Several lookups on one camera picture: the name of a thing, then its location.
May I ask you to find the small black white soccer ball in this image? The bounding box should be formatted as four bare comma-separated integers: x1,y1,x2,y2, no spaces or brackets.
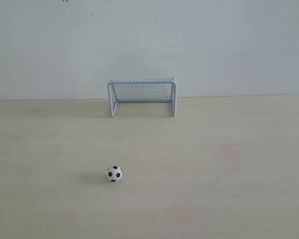
106,165,123,182

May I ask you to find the small white soccer goal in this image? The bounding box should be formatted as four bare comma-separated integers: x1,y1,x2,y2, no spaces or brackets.
107,77,177,116

